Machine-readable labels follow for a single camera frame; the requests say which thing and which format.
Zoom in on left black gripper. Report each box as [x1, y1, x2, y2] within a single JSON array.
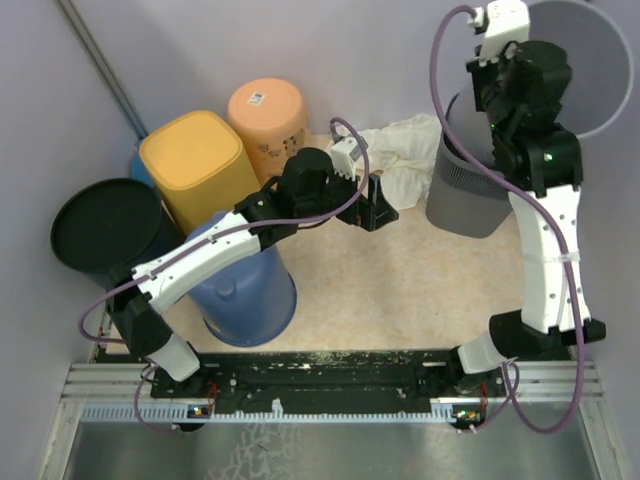
[[298, 161, 399, 232]]

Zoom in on grey slotted plastic bin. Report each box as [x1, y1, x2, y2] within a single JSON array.
[[426, 85, 512, 238]]

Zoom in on light grey smooth bucket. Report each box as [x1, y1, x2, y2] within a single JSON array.
[[529, 1, 634, 140]]

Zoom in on orange cartoon plastic bucket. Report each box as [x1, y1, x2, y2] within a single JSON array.
[[227, 78, 310, 184]]

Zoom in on blue plastic bucket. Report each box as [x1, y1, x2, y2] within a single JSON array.
[[182, 224, 299, 347]]

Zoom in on yellow slotted plastic basket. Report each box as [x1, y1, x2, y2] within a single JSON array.
[[139, 110, 260, 235]]

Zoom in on dark blue cylindrical bin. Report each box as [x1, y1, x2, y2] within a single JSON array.
[[50, 178, 185, 290]]

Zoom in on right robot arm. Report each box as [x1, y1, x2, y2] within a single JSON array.
[[446, 40, 606, 396]]

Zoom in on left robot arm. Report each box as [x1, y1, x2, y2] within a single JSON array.
[[105, 147, 399, 397]]

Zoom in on white crumpled cloth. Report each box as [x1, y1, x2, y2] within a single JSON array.
[[330, 114, 441, 211]]

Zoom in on blue folded towel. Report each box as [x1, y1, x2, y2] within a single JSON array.
[[130, 143, 154, 187]]

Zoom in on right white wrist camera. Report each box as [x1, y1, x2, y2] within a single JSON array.
[[467, 0, 530, 67]]

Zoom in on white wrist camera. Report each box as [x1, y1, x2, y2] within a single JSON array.
[[467, 0, 530, 67], [329, 137, 361, 181]]

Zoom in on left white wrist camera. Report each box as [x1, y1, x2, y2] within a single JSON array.
[[329, 137, 361, 181]]

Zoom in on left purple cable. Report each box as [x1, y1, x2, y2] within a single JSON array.
[[79, 117, 371, 436]]

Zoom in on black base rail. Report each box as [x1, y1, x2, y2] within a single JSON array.
[[64, 347, 601, 434]]

